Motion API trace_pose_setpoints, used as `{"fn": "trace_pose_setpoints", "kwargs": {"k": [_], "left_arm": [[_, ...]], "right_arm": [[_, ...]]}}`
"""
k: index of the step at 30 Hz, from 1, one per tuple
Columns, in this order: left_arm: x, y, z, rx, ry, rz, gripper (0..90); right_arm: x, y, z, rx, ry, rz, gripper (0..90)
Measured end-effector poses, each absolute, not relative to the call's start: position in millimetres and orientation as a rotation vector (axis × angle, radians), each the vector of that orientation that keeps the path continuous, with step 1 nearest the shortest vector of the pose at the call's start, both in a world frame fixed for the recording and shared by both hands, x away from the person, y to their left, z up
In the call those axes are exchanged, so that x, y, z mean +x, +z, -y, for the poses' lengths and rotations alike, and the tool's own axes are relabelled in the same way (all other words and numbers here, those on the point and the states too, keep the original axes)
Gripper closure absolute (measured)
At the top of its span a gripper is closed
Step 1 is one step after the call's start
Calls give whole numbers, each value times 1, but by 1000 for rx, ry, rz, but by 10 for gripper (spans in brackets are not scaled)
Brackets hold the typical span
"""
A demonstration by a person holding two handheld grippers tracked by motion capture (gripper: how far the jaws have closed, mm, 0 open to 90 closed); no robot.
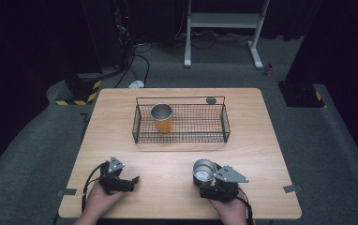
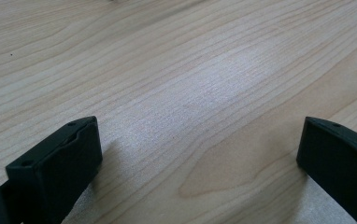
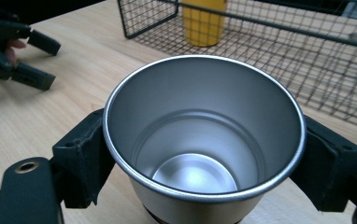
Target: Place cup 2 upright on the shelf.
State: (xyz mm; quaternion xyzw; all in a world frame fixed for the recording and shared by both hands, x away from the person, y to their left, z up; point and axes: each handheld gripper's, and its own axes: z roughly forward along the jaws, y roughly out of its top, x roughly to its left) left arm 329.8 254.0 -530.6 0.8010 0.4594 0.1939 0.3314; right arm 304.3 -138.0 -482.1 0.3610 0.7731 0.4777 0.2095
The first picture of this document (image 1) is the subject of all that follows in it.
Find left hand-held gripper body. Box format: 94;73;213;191
98;156;126;195

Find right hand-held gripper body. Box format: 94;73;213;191
199;164;250;203

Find dark silver metal cup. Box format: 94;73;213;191
192;158;218;188

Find black wire basket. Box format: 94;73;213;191
131;96;231;144

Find orange metal cup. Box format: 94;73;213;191
150;103;173;134

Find person's right hand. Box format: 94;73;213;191
209;190;248;221

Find person's left hand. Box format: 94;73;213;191
82;184;125;217

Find grey tape piece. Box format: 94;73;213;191
57;187;78;197
283;184;305;194

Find black stand base striped edge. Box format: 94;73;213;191
277;80;327;109
54;73;102;107

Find white power adapter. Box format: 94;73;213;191
127;80;145;89

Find white metal stand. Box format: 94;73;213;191
184;0;270;70

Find dark equipment rack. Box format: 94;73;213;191
111;0;138;71

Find left hand-held gripper cable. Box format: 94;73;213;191
81;161;110;214

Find hand-held gripper cable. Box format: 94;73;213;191
237;187;255;225
81;161;110;214

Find right hand-held gripper cable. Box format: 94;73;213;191
237;187;255;225

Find black floor cables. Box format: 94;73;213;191
114;41;153;89

